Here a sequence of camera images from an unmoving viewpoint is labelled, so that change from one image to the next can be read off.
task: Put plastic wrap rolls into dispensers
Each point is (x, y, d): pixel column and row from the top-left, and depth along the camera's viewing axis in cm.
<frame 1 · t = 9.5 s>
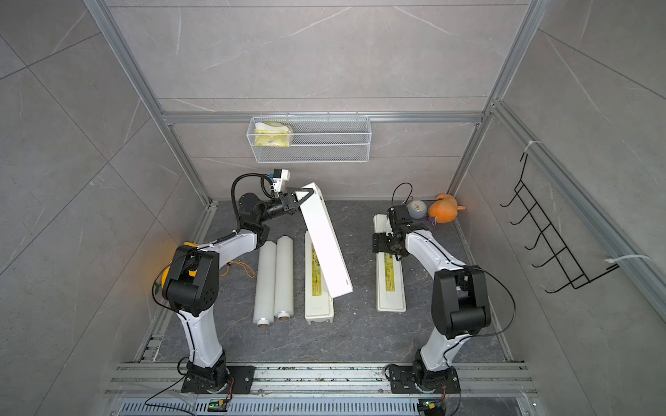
left hand: (315, 193, 77), fingers open
right hand: (385, 245, 93), fingers open
cream left wrap dispenser: (325, 273, 72), point 24 cm above the table
cream right wrap dispenser: (391, 296, 81), point 11 cm above the table
white plastic wrap roll: (264, 284, 90), point 5 cm above the table
orange plush toy: (444, 209, 109), point 8 cm above the table

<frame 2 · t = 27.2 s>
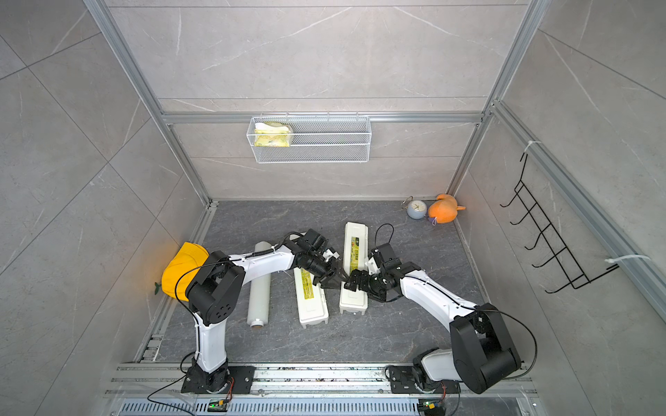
left hand: (350, 282, 84), fingers open
right hand: (355, 289, 84), fingers open
cream left wrap dispenser: (311, 301, 83), point 8 cm above the table
cream right wrap dispenser: (355, 257, 92), point 9 cm above the table
white plastic wrap roll: (258, 304, 84), point 6 cm above the table
the other named things where they were.

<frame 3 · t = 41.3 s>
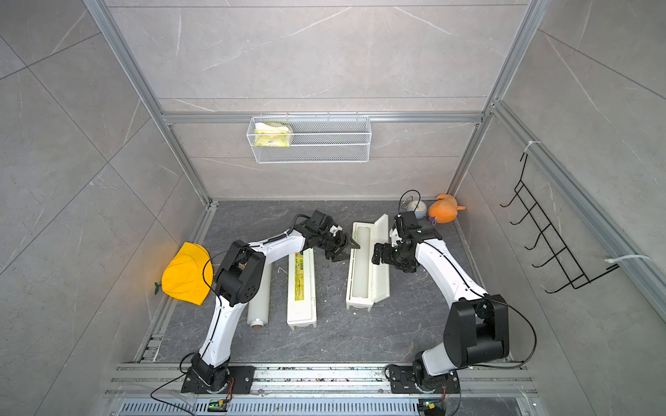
left hand: (360, 248, 92), fingers open
right hand: (386, 261, 86), fingers open
cream left wrap dispenser: (301, 303, 82), point 9 cm above the table
cream right wrap dispenser: (379, 285, 86), point 8 cm above the table
the other named things where they were.

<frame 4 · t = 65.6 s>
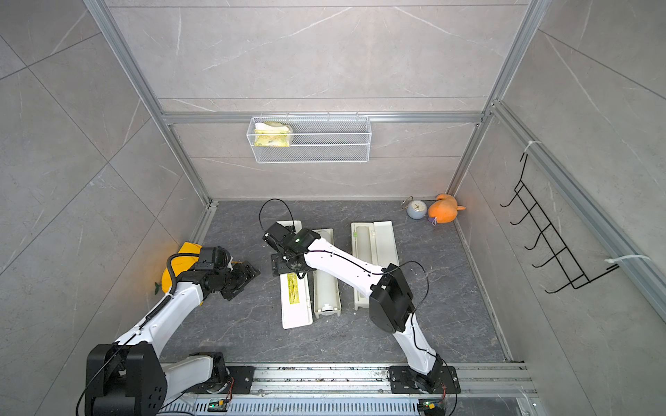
left hand: (253, 273, 86), fingers open
right hand: (290, 267, 83), fingers open
cream left wrap dispenser: (296, 295, 79), point 13 cm above the table
white plastic wrap roll: (326, 292, 87), point 6 cm above the table
the other named things where they were.

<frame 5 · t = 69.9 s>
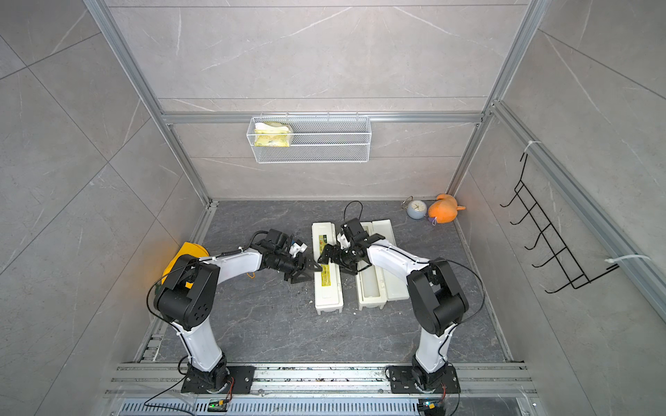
left hand: (318, 270, 89), fingers open
right hand: (328, 264, 89), fingers open
cream left wrap dispenser: (329, 295, 83), point 9 cm above the table
cream right wrap dispenser: (374, 287, 87), point 7 cm above the table
